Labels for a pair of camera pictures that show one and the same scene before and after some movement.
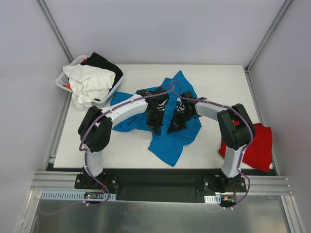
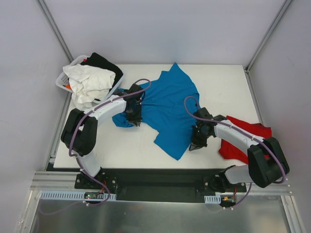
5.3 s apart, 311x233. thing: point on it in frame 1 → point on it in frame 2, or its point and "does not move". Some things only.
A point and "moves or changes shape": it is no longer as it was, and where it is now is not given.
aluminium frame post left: (55, 28) does not move
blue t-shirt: (169, 146) moves or changes shape
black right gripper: (179, 119) → (198, 140)
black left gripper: (154, 120) → (134, 116)
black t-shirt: (97, 60) does not move
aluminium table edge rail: (262, 184) does not move
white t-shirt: (87, 84) does not move
